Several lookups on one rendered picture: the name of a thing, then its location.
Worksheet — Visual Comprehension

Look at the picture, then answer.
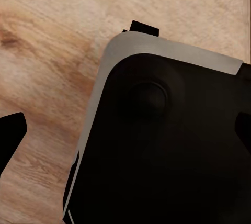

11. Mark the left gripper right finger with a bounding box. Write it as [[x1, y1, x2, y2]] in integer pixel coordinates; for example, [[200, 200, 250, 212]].
[[234, 112, 251, 154]]

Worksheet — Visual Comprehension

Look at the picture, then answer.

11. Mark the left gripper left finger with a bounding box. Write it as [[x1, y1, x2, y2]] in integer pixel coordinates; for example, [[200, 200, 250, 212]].
[[0, 112, 27, 175]]

